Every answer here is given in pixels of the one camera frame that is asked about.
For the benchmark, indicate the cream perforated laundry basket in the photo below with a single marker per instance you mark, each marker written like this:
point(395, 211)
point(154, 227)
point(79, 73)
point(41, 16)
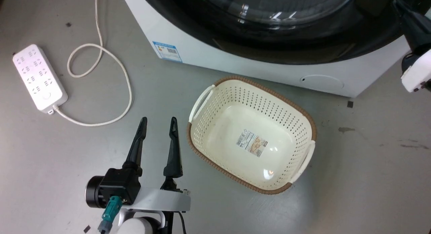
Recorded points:
point(252, 133)

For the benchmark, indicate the round white filter cover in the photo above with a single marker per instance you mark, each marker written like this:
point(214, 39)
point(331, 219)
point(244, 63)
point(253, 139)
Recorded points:
point(321, 82)

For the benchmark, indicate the white power strip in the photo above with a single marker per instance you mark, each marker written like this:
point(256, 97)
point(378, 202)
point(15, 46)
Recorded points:
point(38, 77)

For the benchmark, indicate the blue energy label sticker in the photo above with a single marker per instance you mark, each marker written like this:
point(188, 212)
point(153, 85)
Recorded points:
point(166, 51)

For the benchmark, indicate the paper product label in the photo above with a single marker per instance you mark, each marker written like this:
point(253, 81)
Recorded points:
point(252, 142)

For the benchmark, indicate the dark glass washing machine door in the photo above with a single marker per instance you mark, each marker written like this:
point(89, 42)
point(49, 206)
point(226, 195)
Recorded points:
point(303, 42)

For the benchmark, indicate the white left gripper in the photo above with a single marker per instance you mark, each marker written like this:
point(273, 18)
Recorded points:
point(160, 200)

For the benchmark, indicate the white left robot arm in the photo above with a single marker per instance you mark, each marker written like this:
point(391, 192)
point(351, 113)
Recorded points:
point(139, 225)

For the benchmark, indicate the white washing machine body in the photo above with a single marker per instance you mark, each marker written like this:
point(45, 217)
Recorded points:
point(208, 55)

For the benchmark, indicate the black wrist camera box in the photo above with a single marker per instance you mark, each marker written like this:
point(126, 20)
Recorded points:
point(116, 188)

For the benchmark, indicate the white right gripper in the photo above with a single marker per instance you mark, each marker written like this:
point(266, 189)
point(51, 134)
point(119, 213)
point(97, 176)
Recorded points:
point(419, 74)

